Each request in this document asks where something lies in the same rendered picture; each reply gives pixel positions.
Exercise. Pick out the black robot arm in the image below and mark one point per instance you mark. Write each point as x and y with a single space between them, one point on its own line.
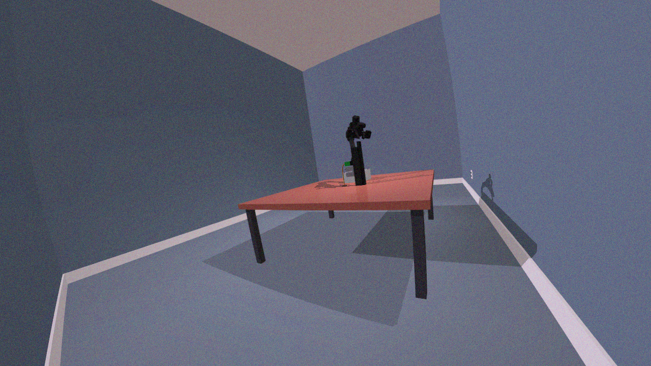
359 126

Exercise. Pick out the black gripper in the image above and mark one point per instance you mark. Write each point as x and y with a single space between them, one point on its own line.
358 133

